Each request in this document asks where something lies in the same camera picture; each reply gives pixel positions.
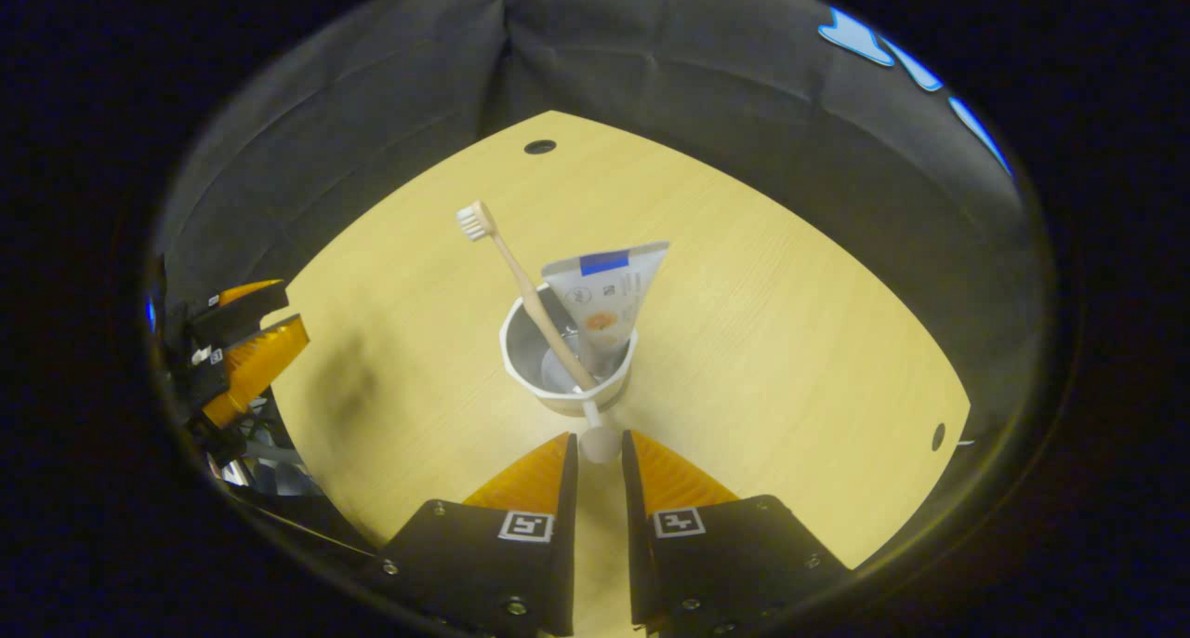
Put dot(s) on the white toothpaste tube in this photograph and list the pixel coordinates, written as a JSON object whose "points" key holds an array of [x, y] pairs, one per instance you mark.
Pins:
{"points": [[604, 289]]}

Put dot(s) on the grey metal frame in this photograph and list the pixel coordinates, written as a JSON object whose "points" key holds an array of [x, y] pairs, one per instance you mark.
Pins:
{"points": [[265, 457]]}

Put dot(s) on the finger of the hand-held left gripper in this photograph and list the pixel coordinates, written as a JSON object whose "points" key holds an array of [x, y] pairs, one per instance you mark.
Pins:
{"points": [[260, 359], [237, 314]]}

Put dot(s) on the beige wooden toothbrush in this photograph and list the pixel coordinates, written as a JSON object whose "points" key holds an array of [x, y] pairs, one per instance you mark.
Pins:
{"points": [[521, 275]]}

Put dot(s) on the white cup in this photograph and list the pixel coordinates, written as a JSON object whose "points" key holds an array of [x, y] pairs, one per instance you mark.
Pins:
{"points": [[525, 373]]}

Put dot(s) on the light wooden desktop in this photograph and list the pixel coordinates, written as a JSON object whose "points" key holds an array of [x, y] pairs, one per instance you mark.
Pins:
{"points": [[790, 359]]}

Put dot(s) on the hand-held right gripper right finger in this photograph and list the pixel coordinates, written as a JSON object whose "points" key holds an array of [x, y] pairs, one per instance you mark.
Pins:
{"points": [[637, 545]]}

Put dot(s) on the black backdrop cloth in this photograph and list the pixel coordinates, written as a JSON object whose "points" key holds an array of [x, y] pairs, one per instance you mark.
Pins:
{"points": [[651, 71]]}

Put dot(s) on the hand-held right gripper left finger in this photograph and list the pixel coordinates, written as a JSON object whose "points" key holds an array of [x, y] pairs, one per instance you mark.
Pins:
{"points": [[562, 545]]}

